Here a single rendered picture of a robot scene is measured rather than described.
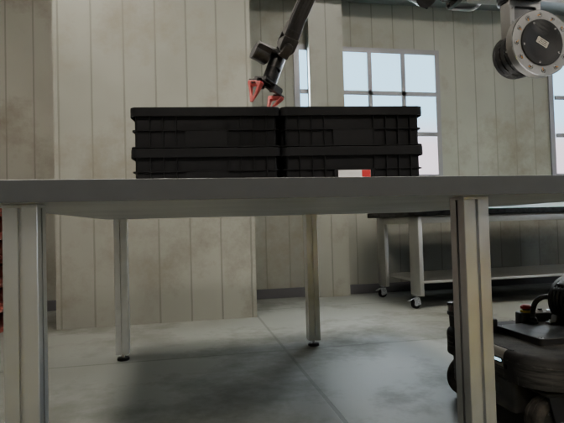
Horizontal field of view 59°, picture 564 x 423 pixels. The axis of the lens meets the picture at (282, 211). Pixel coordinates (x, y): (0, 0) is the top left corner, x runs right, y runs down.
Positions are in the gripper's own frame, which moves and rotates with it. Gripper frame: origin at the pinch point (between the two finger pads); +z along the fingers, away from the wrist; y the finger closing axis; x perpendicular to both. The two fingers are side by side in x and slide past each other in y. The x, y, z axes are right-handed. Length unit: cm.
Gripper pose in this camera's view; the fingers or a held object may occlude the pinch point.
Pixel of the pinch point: (260, 105)
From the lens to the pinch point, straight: 187.9
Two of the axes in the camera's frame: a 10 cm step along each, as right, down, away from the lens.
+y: 6.0, 2.9, 7.4
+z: -3.3, 9.4, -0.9
